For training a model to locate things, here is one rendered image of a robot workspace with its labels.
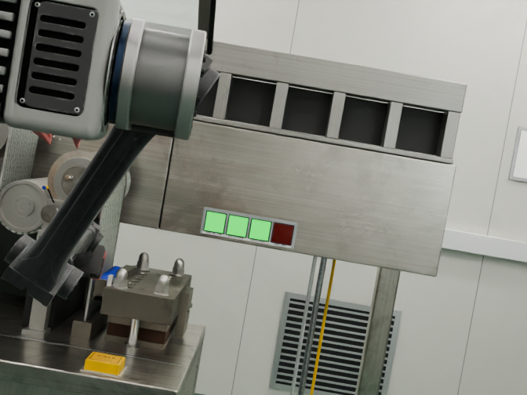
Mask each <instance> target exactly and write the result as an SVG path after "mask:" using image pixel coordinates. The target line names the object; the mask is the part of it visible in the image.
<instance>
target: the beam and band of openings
mask: <svg viewBox="0 0 527 395"><path fill-rule="evenodd" d="M205 55H207V56H208V57H209V58H210V59H212V60H213V62H212V63H211V64H210V66H209V67H211V68H213V69H214V70H216V71H217V72H219V73H220V74H221V75H220V76H219V77H218V79H217V80H216V82H215V83H214V85H213V87H212V88H211V89H210V90H209V92H208V93H207V95H206V96H205V98H204V100H203V101H202V102H201V103H200V105H199V106H198V108H197V109H196V111H197V115H196V117H194V120H193V121H201V122H206V123H211V124H216V125H224V126H229V127H234V128H239V129H247V130H252V131H257V132H265V133H270V134H275V135H280V136H288V137H293V138H298V139H302V140H311V141H316V142H321V143H329V144H334V145H339V146H344V147H353V148H357V149H362V150H370V151H375V152H380V153H385V154H393V155H398V156H403V157H408V158H416V159H421V160H426V161H435V162H439V163H444V164H452V163H453V159H452V156H453V151H454V147H455V142H456V134H457V129H458V125H459V120H460V113H462V110H463V103H464V98H465V94H466V89H467V84H464V83H459V82H451V81H446V80H441V79H436V78H428V77H423V76H418V75H413V74H404V73H400V72H395V71H386V70H381V69H376V68H371V67H363V66H358V65H354V64H349V63H340V62H335V61H331V60H322V59H317V58H312V57H307V56H298V55H294V54H289V53H280V52H275V51H270V50H266V49H258V48H253V47H248V46H243V45H234V44H229V43H225V42H216V41H213V51H212V54H210V55H208V54H205ZM208 69H209V68H208ZM235 77H237V78H235ZM244 78H246V79H244ZM249 79H251V80H249ZM253 80H255V81H253ZM258 81H260V82H258ZM267 82H270V83H267ZM271 83H274V84H271ZM276 84H277V85H276ZM290 86H292V87H290ZM294 87H297V88H294ZM299 88H302V89H299ZM308 89H310V90H308ZM312 90H315V91H312ZM317 91H320V92H317ZM327 92H329V93H327ZM331 93H332V94H331ZM349 96H352V97H349ZM354 97H357V98H354ZM359 98H361V99H359ZM364 99H366V100H364ZM373 100H375V101H373ZM377 101H379V102H377ZM381 102H384V103H381ZM404 106H407V107H404ZM414 107H416V108H414ZM418 108H421V109H418ZM423 109H426V110H423ZM428 110H430V111H428ZM436 111H439V112H436ZM441 112H444V113H441ZM201 115H202V116H201ZM206 116H207V117H206ZM228 120H230V121H228ZM238 121H239V122H238ZM242 122H244V123H242ZM246 123H248V124H246ZM251 124H252V125H251ZM261 125H262V126H261ZM265 126H266V127H265ZM283 129H284V130H283ZM288 130H289V131H288ZM293 131H294V132H293ZM302 132H303V133H302ZM306 133H307V134H306ZM311 134H312V135H311ZM338 139H339V140H338ZM348 140H349V141H348ZM351 141H354V142H351ZM356 142H358V143H356ZM366 143H367V144H366ZM370 144H372V145H370ZM375 145H376V146H375ZM379 146H380V147H379ZM398 149H399V150H398ZM407 150H408V151H407ZM411 151H413V152H411ZM416 152H417V153H416ZM421 153H422V154H421ZM430 154H431V155H430Z"/></svg>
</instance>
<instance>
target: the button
mask: <svg viewBox="0 0 527 395"><path fill-rule="evenodd" d="M124 365H125V357H120V356H115V355H110V354H105V353H97V352H92V353H91V354H90V355H89V356H88V357H87V358H86V359H85V366H84V369H85V370H89V371H98V372H103V373H107V374H112V375H119V373H120V372H121V371H122V369H123V368H124Z"/></svg>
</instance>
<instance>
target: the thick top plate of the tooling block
mask: <svg viewBox="0 0 527 395"><path fill-rule="evenodd" d="M134 266H135V265H134ZM171 273H172V272H171V271H166V270H158V269H153V268H149V270H139V269H136V266H135V271H134V274H132V275H131V276H130V277H129V278H127V279H128V284H127V287H128V289H117V288H112V287H110V286H106V287H105V288H104V294H103V299H102V304H101V309H100V313H102V314H107V315H111V316H116V317H125V318H129V319H134V320H139V321H147V322H152V323H157V324H165V325H171V323H172V322H173V320H174V318H175V317H176V315H177V314H178V312H179V308H180V299H181V294H182V292H183V290H184V289H185V288H186V287H190V286H191V277H192V275H189V274H184V277H179V276H175V275H172V274H171ZM162 275H166V276H167V277H168V278H169V295H168V296H163V295H156V294H154V291H155V286H156V284H157V283H158V279H159V277H160V276H162Z"/></svg>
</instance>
